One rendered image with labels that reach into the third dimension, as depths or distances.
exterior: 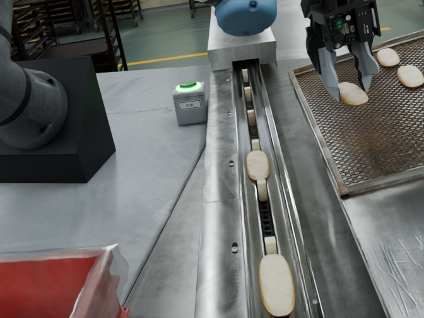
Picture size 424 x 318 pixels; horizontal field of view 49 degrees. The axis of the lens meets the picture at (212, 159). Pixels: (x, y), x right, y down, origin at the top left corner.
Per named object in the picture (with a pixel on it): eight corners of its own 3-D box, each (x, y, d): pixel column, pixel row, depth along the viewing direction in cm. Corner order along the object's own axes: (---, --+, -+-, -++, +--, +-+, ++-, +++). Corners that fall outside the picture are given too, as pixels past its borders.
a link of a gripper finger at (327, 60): (330, 115, 69) (327, 53, 65) (318, 101, 74) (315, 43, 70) (351, 111, 69) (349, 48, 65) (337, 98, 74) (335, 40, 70)
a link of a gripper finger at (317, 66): (310, 76, 71) (306, 17, 67) (307, 74, 72) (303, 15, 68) (341, 71, 71) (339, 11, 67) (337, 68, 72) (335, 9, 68)
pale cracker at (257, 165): (245, 154, 82) (244, 148, 82) (266, 151, 82) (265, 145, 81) (247, 183, 73) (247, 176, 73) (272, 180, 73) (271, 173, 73)
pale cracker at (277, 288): (256, 257, 57) (255, 250, 57) (288, 253, 57) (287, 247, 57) (263, 320, 49) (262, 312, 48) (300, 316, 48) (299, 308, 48)
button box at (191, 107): (182, 126, 114) (173, 82, 109) (214, 122, 113) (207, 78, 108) (179, 141, 106) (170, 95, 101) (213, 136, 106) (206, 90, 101)
